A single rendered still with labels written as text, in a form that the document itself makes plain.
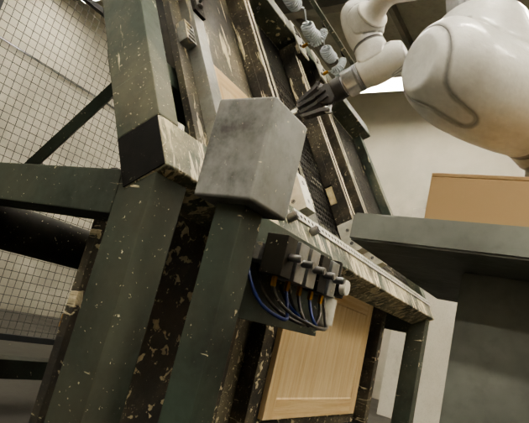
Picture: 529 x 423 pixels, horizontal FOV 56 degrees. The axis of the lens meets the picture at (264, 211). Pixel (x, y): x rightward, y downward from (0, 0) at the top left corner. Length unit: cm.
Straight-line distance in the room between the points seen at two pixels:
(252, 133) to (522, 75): 40
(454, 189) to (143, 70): 66
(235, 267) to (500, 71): 47
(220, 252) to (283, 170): 17
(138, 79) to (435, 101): 59
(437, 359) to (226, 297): 428
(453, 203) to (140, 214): 52
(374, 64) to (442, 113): 85
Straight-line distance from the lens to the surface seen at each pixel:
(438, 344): 500
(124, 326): 92
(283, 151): 84
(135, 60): 111
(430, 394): 501
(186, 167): 96
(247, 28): 191
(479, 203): 70
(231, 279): 80
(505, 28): 79
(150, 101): 101
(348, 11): 169
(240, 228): 80
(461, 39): 74
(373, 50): 161
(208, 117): 126
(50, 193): 113
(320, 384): 223
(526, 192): 70
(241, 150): 81
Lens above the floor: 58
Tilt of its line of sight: 12 degrees up
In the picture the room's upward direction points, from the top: 14 degrees clockwise
